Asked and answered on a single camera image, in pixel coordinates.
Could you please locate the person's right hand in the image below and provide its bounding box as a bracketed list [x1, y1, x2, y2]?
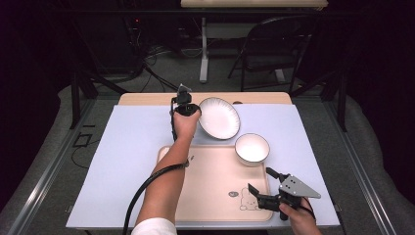
[278, 197, 317, 233]

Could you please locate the pink tray with rabbit print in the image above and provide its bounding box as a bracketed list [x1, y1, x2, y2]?
[156, 145, 274, 223]

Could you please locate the bundle of floor cables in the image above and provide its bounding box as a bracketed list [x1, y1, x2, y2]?
[123, 45, 188, 94]

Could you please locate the white bowl with dark rim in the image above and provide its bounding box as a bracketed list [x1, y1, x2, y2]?
[234, 132, 271, 166]

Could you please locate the person's left hand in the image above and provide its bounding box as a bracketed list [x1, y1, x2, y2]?
[171, 109, 202, 142]

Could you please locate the pale blue table sheet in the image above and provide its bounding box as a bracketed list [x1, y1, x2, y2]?
[66, 104, 341, 229]

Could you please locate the aluminium floor rail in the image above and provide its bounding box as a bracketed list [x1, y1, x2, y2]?
[322, 97, 398, 235]
[6, 97, 96, 235]

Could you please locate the dark equipment cabinet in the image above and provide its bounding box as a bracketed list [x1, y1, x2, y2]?
[77, 13, 145, 74]

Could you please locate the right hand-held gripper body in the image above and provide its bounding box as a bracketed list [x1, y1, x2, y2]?
[257, 174, 322, 220]

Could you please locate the white desk leg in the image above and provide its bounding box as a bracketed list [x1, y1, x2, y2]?
[199, 17, 209, 84]

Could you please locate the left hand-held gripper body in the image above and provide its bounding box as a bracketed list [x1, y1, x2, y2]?
[170, 83, 202, 118]

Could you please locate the black metal frame stand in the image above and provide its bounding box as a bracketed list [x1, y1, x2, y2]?
[69, 70, 129, 130]
[290, 70, 348, 132]

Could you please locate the white sleeve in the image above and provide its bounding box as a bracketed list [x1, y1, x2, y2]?
[130, 217, 178, 235]

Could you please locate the black folding chair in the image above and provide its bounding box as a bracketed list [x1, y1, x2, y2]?
[227, 15, 319, 94]

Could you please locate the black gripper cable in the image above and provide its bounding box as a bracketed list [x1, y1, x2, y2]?
[121, 97, 191, 235]
[298, 197, 317, 222]

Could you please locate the white plate with dark rim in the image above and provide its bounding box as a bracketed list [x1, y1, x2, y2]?
[198, 97, 242, 141]

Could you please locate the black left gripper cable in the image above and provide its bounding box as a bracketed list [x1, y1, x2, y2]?
[121, 97, 191, 235]

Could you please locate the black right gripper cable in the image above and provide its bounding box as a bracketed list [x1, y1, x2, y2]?
[298, 197, 317, 222]

